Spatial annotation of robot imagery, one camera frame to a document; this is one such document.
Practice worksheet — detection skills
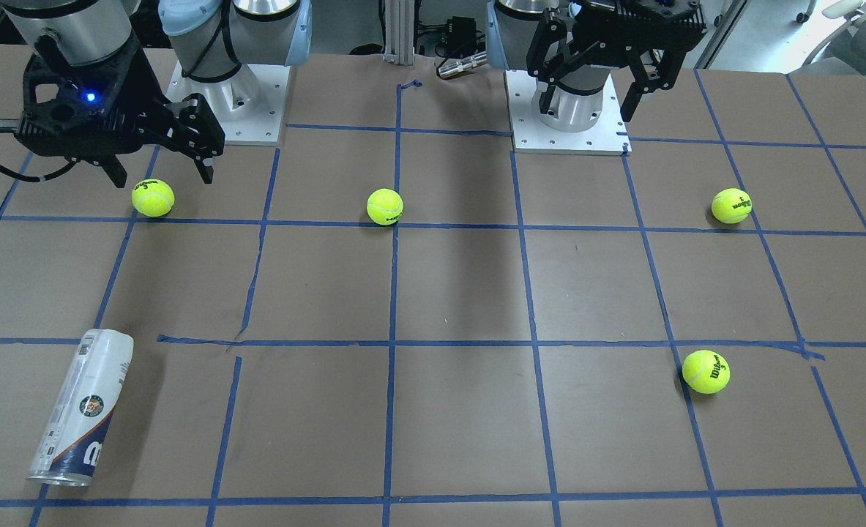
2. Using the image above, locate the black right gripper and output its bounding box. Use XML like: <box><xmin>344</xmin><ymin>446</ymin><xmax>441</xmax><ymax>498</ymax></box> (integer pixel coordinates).
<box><xmin>17</xmin><ymin>33</ymin><xmax>225</xmax><ymax>189</ymax></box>

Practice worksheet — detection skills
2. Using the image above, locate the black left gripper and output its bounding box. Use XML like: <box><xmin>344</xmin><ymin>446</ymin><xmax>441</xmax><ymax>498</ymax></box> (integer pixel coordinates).
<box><xmin>526</xmin><ymin>1</ymin><xmax>708</xmax><ymax>123</ymax></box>

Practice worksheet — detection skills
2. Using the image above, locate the clear tennis ball can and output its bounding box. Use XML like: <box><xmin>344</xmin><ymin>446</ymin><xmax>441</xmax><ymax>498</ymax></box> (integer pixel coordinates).
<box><xmin>27</xmin><ymin>329</ymin><xmax>134</xmax><ymax>487</ymax></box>

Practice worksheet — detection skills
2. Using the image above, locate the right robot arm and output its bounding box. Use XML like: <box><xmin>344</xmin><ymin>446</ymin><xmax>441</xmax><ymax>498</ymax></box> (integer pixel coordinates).
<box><xmin>0</xmin><ymin>1</ymin><xmax>312</xmax><ymax>189</ymax></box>

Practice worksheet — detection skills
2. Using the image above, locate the tennis ball near base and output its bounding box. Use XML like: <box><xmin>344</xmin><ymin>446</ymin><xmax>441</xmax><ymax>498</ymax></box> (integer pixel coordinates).
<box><xmin>710</xmin><ymin>189</ymin><xmax>752</xmax><ymax>225</ymax></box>
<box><xmin>131</xmin><ymin>178</ymin><xmax>175</xmax><ymax>217</ymax></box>

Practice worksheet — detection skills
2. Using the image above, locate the tennis ball centre back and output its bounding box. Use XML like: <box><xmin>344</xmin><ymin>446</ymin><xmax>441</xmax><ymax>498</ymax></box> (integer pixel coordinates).
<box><xmin>366</xmin><ymin>189</ymin><xmax>405</xmax><ymax>226</ymax></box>

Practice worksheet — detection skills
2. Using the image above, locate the tennis ball front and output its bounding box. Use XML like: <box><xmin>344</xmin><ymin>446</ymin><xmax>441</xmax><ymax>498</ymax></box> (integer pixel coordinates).
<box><xmin>681</xmin><ymin>349</ymin><xmax>731</xmax><ymax>395</ymax></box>

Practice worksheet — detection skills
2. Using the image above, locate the silver cylinder tool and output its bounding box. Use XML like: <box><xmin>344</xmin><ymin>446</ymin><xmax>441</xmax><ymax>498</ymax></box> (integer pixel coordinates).
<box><xmin>436</xmin><ymin>51</ymin><xmax>488</xmax><ymax>81</ymax></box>

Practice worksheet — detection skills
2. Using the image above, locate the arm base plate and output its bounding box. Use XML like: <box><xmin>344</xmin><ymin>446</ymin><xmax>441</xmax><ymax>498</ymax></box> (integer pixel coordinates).
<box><xmin>505</xmin><ymin>70</ymin><xmax>631</xmax><ymax>156</ymax></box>
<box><xmin>165</xmin><ymin>64</ymin><xmax>293</xmax><ymax>146</ymax></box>

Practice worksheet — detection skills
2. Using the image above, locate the aluminium frame post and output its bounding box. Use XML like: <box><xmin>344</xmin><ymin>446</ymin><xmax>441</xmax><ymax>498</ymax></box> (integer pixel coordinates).
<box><xmin>382</xmin><ymin>0</ymin><xmax>416</xmax><ymax>67</ymax></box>

